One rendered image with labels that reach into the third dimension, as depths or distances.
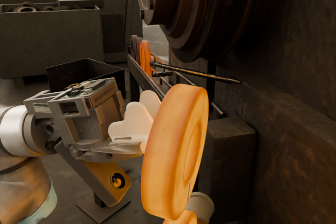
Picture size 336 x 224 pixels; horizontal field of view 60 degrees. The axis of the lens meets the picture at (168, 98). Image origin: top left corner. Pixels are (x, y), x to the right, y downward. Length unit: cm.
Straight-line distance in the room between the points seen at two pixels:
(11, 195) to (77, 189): 124
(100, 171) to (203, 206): 24
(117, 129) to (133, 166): 150
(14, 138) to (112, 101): 14
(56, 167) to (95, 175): 153
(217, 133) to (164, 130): 32
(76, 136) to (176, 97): 14
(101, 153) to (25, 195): 20
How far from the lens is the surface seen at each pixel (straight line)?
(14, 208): 50
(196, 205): 58
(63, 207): 165
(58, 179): 184
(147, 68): 145
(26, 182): 51
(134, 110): 32
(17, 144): 44
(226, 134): 59
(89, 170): 41
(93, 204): 162
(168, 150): 27
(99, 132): 35
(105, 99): 36
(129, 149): 33
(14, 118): 44
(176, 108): 28
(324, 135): 49
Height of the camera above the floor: 110
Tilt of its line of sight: 24 degrees down
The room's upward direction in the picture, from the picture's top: straight up
